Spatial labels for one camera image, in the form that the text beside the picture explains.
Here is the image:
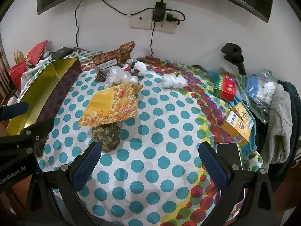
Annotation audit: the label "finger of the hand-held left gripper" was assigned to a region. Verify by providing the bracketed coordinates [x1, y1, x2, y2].
[0, 102, 29, 121]
[20, 119, 55, 145]

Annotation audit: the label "woven rope ball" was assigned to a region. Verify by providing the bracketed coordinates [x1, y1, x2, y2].
[91, 120, 121, 152]

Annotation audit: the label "black power adapter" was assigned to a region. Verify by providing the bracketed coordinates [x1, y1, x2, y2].
[154, 0, 167, 23]

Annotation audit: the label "brown ribbed wooden panel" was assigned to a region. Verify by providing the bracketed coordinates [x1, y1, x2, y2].
[0, 49, 11, 97]

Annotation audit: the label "black phone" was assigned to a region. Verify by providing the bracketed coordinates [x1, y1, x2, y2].
[50, 47, 74, 60]

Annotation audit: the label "clear plastic bag blue contents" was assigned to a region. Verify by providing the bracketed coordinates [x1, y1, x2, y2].
[236, 69, 278, 123]

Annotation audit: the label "polka dot tablecloth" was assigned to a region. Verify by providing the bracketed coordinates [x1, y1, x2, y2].
[17, 47, 264, 226]

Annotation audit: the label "black adapter cable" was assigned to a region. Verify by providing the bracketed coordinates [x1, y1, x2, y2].
[150, 21, 156, 57]

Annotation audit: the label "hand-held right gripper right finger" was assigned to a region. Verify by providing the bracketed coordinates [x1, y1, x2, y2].
[199, 142, 275, 226]

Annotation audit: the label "red and green medicine box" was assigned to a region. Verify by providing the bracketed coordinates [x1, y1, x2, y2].
[213, 74, 237, 102]

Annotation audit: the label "white smartphone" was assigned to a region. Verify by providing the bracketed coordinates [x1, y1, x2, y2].
[215, 143, 246, 196]

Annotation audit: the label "black clamp mount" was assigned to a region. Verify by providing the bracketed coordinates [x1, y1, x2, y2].
[221, 43, 247, 75]

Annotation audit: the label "yellow medicine box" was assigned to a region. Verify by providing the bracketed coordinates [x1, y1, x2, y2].
[221, 118, 251, 146]
[229, 102, 255, 129]

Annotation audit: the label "black plug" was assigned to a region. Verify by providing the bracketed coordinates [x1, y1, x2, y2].
[166, 14, 182, 26]

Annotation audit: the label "brown patterned gift bag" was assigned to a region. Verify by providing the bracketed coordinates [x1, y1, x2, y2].
[119, 41, 136, 65]

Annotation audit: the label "purple box with gold lining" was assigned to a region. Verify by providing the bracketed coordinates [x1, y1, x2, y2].
[6, 57, 83, 157]

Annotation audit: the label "brown patterned box white label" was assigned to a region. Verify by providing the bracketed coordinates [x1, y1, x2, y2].
[80, 50, 123, 72]

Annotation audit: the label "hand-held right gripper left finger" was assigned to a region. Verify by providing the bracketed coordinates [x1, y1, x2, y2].
[25, 142, 103, 226]

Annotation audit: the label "black monitor cable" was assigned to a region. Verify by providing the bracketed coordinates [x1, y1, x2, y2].
[99, 0, 156, 15]

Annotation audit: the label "beige wall socket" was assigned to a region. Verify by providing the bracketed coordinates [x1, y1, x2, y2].
[130, 8, 177, 34]

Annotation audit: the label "black plug cable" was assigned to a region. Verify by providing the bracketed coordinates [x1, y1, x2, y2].
[166, 9, 186, 22]

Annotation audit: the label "red bag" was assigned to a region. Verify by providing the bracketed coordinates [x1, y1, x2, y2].
[9, 40, 49, 87]

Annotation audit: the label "white tissue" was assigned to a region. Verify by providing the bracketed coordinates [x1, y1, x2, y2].
[162, 73, 188, 89]
[134, 61, 147, 76]

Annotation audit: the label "grey towel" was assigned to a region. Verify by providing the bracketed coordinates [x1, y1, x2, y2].
[260, 83, 293, 170]

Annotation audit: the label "yellow snack packet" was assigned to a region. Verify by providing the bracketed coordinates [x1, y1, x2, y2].
[78, 83, 144, 126]

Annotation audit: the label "clear plastic wrap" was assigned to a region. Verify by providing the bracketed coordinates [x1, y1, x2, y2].
[103, 66, 139, 86]

